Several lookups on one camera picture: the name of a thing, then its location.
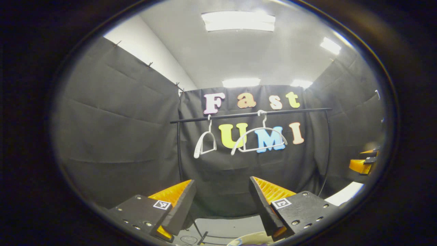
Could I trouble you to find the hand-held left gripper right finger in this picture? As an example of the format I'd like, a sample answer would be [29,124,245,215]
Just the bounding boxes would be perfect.
[249,176,340,241]

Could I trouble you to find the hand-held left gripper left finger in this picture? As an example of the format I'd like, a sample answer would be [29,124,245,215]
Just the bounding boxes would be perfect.
[106,179,197,244]

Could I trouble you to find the white plastic hanger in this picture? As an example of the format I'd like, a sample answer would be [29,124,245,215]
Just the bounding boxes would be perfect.
[231,110,288,156]
[194,114,217,159]

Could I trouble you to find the black clothes rack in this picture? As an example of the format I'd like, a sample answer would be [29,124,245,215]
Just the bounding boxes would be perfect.
[170,108,333,245]

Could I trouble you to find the white flat panel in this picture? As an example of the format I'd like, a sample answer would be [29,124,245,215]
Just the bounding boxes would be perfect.
[324,181,365,206]

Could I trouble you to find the black backdrop cloth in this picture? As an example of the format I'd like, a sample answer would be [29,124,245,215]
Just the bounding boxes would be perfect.
[51,36,386,219]

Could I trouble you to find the large ceiling light panel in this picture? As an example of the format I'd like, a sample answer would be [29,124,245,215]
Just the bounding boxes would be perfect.
[201,11,276,32]

